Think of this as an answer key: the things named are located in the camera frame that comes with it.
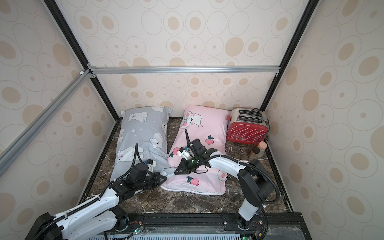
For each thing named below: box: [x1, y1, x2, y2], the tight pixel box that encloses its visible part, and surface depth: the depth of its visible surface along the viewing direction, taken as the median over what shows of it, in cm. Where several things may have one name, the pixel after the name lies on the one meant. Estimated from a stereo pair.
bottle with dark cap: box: [250, 147, 260, 160], surface depth 92 cm
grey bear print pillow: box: [110, 106, 176, 182], surface depth 89 cm
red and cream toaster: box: [226, 108, 270, 145], surface depth 99 cm
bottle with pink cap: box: [257, 141, 268, 158], surface depth 94 cm
